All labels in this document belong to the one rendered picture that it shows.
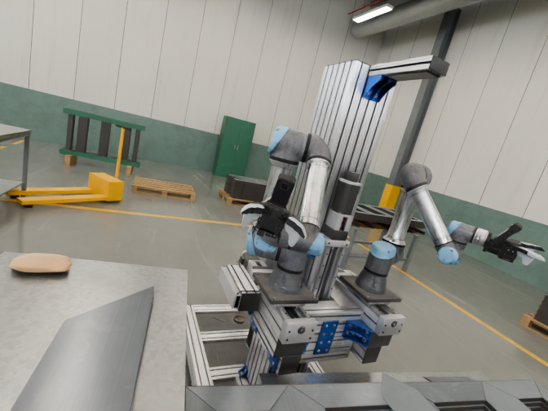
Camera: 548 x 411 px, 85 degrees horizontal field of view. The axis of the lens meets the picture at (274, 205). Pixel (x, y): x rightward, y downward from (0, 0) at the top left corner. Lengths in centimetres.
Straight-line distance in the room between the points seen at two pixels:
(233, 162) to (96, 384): 955
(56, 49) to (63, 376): 998
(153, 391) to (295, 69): 1114
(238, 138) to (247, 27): 348
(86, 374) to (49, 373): 7
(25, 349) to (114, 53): 973
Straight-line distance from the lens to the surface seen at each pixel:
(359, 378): 163
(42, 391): 79
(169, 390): 80
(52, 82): 1047
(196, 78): 1040
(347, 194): 137
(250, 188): 678
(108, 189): 536
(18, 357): 90
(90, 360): 83
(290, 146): 113
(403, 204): 163
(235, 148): 1006
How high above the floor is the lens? 163
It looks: 12 degrees down
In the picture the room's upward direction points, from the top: 14 degrees clockwise
